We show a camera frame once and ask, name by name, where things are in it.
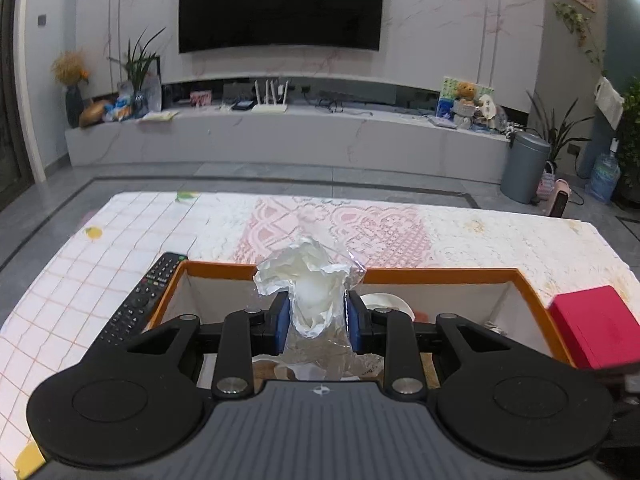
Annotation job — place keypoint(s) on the red box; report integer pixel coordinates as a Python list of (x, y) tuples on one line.
[(595, 325)]

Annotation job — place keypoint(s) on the green plant in vase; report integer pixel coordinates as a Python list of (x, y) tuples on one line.
[(137, 65)]

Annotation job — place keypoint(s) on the white television console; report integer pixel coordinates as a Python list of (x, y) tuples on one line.
[(300, 145)]

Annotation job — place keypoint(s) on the grey trash can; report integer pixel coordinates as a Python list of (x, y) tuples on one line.
[(524, 170)]

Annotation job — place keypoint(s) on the black television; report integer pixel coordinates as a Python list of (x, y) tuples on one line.
[(280, 5)]

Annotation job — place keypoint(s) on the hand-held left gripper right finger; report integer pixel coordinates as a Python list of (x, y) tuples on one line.
[(353, 322)]

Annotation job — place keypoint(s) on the clear plastic bag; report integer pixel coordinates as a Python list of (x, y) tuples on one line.
[(312, 285)]

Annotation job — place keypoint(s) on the pink basket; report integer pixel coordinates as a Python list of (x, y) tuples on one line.
[(546, 185)]

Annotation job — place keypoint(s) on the leafy potted plant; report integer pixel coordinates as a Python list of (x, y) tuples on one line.
[(631, 140)]

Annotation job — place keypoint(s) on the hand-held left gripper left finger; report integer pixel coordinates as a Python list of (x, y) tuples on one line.
[(282, 322)]

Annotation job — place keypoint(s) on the patterned tablecloth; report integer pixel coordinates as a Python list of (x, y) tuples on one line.
[(150, 230)]

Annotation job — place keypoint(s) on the white router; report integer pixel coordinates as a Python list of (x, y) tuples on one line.
[(269, 105)]

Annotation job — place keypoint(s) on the teddy bear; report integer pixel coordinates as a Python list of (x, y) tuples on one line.
[(465, 100)]

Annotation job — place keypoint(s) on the yellow flowers in dark vase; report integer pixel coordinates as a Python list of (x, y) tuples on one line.
[(72, 90)]

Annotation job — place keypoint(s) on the white hanging bag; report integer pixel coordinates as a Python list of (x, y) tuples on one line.
[(609, 102)]

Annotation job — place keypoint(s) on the orange cardboard box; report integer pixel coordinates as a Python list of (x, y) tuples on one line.
[(450, 276)]

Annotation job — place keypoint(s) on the blue water jug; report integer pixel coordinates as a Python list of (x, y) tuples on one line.
[(604, 180)]

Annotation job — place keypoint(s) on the green blue picture board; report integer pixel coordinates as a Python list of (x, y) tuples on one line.
[(446, 95)]

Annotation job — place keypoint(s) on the snack bags on console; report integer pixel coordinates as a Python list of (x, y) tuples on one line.
[(122, 107)]

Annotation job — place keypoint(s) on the brown round bread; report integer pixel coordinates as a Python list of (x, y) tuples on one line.
[(94, 115)]

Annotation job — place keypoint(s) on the black remote control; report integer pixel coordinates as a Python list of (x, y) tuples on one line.
[(147, 297)]

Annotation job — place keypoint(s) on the stack of papers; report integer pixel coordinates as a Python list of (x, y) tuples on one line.
[(157, 116)]

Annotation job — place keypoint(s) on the pink tissue box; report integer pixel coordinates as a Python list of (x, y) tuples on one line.
[(201, 98)]

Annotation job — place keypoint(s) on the wall light switch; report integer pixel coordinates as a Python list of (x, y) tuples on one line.
[(42, 20)]

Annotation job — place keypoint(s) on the tall potted plant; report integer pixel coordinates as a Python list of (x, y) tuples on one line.
[(555, 125)]

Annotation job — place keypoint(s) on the white figurine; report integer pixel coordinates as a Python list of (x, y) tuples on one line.
[(488, 110)]

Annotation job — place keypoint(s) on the hanging vine plant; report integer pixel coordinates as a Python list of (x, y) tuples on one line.
[(580, 25)]

